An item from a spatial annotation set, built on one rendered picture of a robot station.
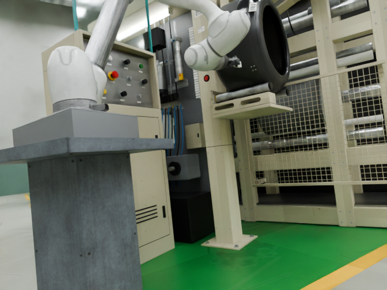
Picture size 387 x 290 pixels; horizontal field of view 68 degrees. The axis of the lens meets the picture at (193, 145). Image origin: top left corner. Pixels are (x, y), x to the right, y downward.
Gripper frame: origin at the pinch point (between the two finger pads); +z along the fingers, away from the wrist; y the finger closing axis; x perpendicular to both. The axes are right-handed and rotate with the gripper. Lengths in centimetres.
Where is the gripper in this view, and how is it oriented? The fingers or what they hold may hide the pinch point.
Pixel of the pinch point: (236, 64)
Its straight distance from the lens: 154.6
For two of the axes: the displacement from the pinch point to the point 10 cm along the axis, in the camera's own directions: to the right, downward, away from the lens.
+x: 1.7, 9.8, 0.6
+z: 5.8, -1.5, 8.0
